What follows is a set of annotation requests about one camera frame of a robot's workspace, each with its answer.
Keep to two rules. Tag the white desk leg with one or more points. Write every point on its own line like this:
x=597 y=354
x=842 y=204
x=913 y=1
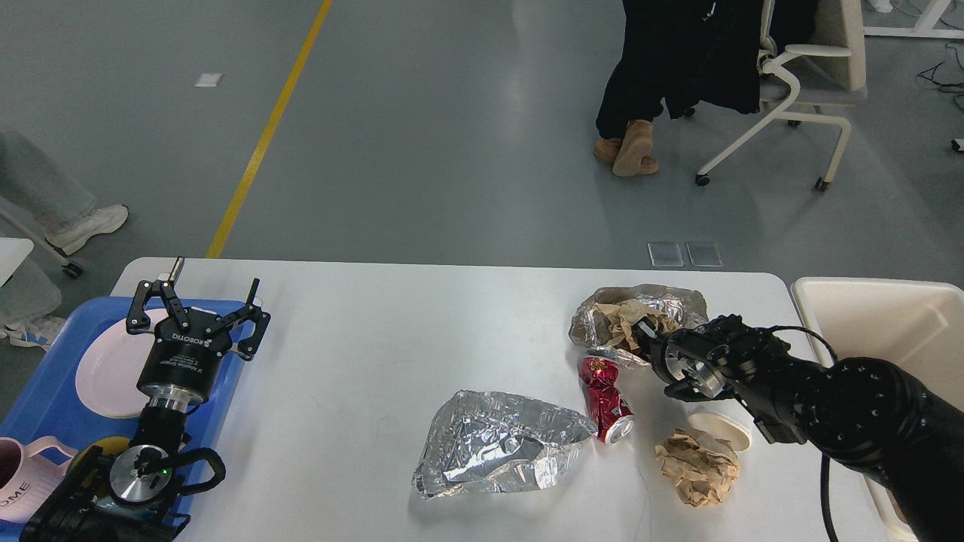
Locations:
x=929 y=20

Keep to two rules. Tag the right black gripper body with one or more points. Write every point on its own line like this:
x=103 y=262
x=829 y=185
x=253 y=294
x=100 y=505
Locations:
x=687 y=360

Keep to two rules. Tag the beige plastic bin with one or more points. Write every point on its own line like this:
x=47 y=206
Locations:
x=915 y=325

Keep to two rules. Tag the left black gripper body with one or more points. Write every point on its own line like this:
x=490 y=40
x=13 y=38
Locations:
x=187 y=360

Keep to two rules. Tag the flattened white paper cup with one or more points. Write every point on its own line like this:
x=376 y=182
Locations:
x=725 y=421

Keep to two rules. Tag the blue plastic tray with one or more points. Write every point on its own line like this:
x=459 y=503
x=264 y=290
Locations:
x=49 y=405

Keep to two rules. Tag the person in black clothes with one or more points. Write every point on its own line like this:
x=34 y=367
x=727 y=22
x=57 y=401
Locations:
x=675 y=55

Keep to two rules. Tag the pink home mug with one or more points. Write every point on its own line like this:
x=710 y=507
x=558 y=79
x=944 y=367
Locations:
x=28 y=479

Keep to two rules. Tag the pink plate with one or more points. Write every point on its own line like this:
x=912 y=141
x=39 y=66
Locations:
x=111 y=367

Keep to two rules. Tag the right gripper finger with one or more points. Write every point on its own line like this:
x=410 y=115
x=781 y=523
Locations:
x=650 y=340

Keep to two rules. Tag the person in grey trousers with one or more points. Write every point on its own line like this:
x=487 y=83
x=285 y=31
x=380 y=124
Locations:
x=27 y=172

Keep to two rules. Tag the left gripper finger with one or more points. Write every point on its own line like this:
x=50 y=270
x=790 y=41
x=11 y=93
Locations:
x=137 y=321
x=218 y=333

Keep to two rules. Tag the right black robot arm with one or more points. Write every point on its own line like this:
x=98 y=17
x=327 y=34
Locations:
x=867 y=414

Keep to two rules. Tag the crushed red soda can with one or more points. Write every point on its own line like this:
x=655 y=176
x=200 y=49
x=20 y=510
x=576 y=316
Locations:
x=605 y=403

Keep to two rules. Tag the white chair at left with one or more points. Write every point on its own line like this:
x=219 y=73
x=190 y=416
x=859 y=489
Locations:
x=29 y=297

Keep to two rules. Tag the crumpled brown paper in foil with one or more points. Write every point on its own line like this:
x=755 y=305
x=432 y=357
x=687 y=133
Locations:
x=622 y=316

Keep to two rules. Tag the foil sheet front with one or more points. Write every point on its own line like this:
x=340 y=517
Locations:
x=495 y=442

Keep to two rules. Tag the foil tray with paper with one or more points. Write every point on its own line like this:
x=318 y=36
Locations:
x=588 y=328

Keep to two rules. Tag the white office chair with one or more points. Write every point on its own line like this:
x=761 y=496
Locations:
x=799 y=81

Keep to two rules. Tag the crumpled brown paper ball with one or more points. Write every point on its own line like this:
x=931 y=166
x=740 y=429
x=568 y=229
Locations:
x=702 y=469

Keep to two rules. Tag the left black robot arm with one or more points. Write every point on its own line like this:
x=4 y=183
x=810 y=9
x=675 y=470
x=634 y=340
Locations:
x=132 y=495

